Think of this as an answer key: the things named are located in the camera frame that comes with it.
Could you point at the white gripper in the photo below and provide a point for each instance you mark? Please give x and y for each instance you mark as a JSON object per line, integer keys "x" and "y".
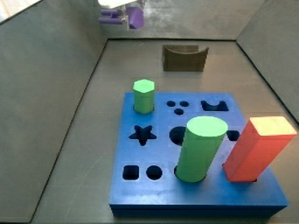
{"x": 109, "y": 4}

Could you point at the purple three prong object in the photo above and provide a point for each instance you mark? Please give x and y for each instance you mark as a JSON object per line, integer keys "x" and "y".
{"x": 110, "y": 17}

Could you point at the black curved fixture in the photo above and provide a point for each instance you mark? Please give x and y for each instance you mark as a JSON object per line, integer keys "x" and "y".
{"x": 184, "y": 58}

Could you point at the blue shape sorting board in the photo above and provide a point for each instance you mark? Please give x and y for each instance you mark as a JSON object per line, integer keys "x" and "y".
{"x": 169, "y": 156}

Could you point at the short green hexagon peg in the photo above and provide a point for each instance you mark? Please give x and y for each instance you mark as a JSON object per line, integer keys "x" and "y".
{"x": 144, "y": 96}

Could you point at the tall green cylinder peg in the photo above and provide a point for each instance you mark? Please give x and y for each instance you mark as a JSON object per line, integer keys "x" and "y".
{"x": 202, "y": 136}

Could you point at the red square peg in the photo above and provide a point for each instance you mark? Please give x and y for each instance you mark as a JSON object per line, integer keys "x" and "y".
{"x": 264, "y": 137}

